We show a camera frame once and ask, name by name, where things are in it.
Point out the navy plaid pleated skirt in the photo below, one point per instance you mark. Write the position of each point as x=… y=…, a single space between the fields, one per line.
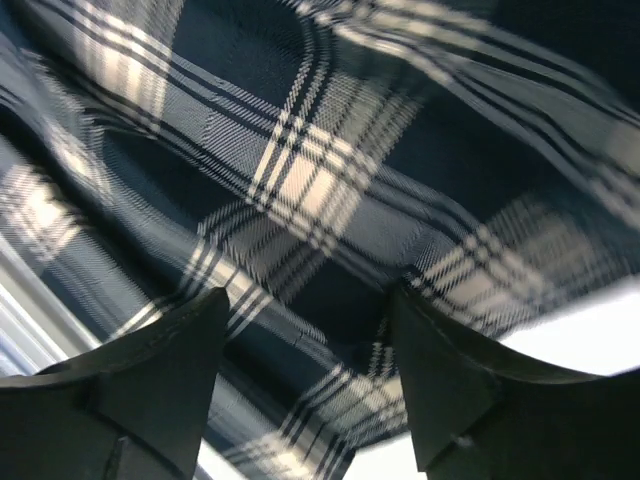
x=309 y=157

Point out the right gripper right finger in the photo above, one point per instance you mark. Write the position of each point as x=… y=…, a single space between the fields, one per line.
x=480 y=410

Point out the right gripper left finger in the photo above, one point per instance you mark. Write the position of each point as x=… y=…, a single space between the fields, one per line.
x=134 y=408

